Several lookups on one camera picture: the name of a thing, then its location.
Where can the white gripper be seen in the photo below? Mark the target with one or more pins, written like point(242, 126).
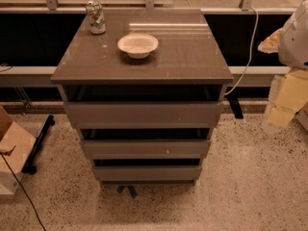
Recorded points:
point(295, 43)

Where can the grey bottom drawer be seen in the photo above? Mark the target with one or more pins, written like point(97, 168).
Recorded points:
point(112, 174)

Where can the grey drawer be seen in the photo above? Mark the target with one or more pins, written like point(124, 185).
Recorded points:
point(175, 149)
point(92, 115)
point(112, 174)

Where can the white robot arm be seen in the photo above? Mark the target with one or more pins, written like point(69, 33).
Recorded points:
point(298, 20)

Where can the grey drawer cabinet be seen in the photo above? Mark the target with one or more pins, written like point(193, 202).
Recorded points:
point(186, 67)

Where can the grey middle drawer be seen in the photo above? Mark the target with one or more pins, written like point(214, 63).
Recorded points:
point(175, 149)

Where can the grey top drawer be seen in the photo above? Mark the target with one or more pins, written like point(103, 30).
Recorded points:
point(92, 115)

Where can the cardboard box right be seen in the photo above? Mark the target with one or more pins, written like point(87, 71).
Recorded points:
point(302, 116)

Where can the cardboard box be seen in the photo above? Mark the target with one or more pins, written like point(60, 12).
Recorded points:
point(16, 144)
point(302, 116)

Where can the black table leg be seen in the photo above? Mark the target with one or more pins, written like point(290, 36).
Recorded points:
point(235, 105)

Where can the white paper bowl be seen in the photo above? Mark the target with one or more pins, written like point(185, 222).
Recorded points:
point(138, 46)

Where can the black bar stand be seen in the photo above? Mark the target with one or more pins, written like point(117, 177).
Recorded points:
point(29, 166)

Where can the cardboard box left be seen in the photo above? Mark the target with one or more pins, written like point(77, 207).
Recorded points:
point(16, 144)

